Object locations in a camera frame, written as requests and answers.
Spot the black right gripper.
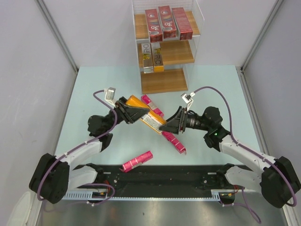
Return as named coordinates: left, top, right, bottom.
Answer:
left=159, top=106, right=211, bottom=135

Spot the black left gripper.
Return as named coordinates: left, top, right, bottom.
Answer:
left=103, top=97, right=149, bottom=132

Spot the pink toothpaste box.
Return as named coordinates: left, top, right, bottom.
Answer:
left=141, top=95, right=164, bottom=117
left=120, top=151, right=153, bottom=173
left=162, top=131, right=186, bottom=154

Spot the orange toothpaste box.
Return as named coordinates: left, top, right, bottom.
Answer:
left=142, top=43, right=154, bottom=73
left=126, top=95, right=166, bottom=134

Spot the gold silver toothpaste box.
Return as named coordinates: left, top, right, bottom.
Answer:
left=151, top=42, right=164, bottom=73

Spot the red silver 3D toothpaste box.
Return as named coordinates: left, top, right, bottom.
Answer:
left=158, top=6, right=177, bottom=39

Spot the dark red toothpaste box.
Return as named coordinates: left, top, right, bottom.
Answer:
left=172, top=8, right=193, bottom=40

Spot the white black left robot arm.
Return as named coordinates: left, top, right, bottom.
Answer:
left=29, top=97, right=150, bottom=204

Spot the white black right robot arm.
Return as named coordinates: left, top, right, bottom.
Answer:
left=159, top=106, right=301, bottom=208

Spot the clear acrylic wooden shelf unit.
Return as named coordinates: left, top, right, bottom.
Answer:
left=132, top=0, right=204, bottom=94

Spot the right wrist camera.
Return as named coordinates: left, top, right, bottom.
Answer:
left=181, top=92, right=195, bottom=112

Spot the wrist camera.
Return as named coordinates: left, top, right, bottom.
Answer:
left=104, top=87, right=117, bottom=106
left=181, top=92, right=195, bottom=112

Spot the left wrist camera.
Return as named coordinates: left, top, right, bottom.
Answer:
left=104, top=87, right=117, bottom=106

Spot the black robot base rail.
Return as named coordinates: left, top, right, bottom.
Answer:
left=75, top=164, right=259, bottom=205

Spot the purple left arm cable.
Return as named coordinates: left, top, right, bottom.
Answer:
left=36, top=89, right=119, bottom=208

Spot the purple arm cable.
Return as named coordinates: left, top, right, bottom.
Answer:
left=36, top=89, right=119, bottom=208
left=191, top=86, right=297, bottom=224

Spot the white slotted cable duct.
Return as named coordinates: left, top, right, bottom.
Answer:
left=63, top=187, right=236, bottom=202

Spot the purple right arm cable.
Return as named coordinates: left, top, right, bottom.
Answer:
left=191, top=86, right=297, bottom=224

